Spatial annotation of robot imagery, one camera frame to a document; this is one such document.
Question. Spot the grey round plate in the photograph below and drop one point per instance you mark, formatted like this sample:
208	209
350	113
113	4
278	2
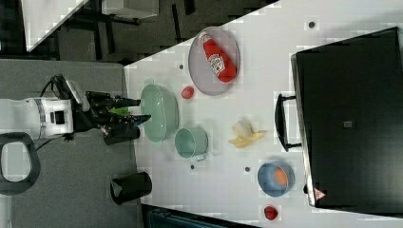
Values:
200	71

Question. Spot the red strawberry toy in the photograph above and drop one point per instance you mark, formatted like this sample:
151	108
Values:
188	92

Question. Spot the peeled yellow banana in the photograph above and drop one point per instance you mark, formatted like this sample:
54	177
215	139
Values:
245	135

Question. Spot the black cylinder cup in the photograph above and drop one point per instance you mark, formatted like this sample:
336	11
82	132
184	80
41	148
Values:
130	187
113	136

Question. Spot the black toaster oven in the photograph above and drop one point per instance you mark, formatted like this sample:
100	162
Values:
349	97

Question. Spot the green colander bowl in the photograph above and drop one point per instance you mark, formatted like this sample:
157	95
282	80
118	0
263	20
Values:
161	105

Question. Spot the red fruit toy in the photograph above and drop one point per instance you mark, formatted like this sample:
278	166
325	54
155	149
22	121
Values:
270	212

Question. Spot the green pear toy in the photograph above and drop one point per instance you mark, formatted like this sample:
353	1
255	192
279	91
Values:
120	110

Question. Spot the red ketchup bottle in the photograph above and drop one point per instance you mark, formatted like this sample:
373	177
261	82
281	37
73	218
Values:
221	64

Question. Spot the orange ball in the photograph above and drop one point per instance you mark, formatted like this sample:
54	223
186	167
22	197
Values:
281	177

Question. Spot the blue bowl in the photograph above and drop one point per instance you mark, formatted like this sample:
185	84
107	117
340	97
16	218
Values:
267	182

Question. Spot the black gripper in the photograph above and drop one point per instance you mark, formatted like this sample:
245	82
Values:
91	109

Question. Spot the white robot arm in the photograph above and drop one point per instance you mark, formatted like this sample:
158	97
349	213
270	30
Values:
69	111

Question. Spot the green mug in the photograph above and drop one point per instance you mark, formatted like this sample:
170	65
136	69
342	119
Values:
192	143

